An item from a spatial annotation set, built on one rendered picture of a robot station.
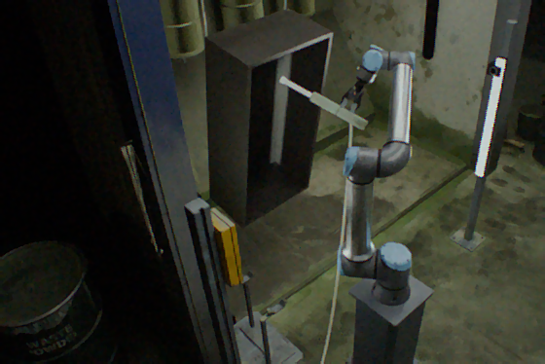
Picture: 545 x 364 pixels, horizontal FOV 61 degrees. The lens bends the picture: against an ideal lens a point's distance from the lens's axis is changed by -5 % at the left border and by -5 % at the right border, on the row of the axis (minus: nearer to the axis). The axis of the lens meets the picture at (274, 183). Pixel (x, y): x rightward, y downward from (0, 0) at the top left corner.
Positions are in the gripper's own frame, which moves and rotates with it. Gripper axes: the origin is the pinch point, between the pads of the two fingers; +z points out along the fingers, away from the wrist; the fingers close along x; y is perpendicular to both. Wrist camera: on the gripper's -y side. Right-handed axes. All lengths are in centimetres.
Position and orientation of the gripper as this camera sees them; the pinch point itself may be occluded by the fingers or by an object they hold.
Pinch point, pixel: (344, 114)
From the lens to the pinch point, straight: 248.9
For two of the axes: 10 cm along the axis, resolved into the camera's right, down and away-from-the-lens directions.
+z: -4.2, 8.2, 3.9
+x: -8.7, -4.9, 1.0
